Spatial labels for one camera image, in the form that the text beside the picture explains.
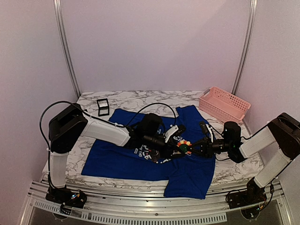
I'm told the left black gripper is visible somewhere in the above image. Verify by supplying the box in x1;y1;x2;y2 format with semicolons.
143;133;185;159

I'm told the orange yellow flower brooch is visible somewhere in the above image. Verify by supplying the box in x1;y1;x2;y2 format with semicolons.
177;139;192;156

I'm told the blue printed t-shirt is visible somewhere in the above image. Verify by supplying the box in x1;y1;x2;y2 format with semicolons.
81;105;215;199

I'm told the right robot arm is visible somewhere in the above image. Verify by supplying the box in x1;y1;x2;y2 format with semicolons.
190;112;300;204

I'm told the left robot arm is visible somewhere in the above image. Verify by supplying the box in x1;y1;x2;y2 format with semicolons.
48;103;185;203

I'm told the black brooch display box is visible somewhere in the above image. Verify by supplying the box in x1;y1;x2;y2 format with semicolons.
96;98;110;117

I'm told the pink plastic basket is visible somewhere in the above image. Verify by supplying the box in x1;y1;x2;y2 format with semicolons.
199;86;251;123

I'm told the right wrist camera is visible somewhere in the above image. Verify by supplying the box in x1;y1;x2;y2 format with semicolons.
199;121;214;142

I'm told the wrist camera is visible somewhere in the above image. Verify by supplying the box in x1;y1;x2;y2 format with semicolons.
199;121;214;142
165;125;186;143

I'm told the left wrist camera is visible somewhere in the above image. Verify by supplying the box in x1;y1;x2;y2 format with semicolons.
165;125;186;143

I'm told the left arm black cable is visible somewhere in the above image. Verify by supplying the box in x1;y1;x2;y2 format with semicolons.
39;100;178;150

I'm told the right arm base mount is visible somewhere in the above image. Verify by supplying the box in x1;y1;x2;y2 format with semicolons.
225;188;267;209

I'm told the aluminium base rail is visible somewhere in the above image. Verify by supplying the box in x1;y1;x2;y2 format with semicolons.
18;179;293;225

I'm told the right aluminium frame post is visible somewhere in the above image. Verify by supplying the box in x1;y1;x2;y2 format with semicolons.
232;0;258;95

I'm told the aluminium frame post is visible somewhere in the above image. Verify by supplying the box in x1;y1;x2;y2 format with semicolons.
232;0;258;95
53;0;81;98

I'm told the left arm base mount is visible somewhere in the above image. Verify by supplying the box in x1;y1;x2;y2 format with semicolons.
45;187;87;209

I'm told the left aluminium frame post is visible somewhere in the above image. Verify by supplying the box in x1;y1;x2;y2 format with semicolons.
53;0;81;98

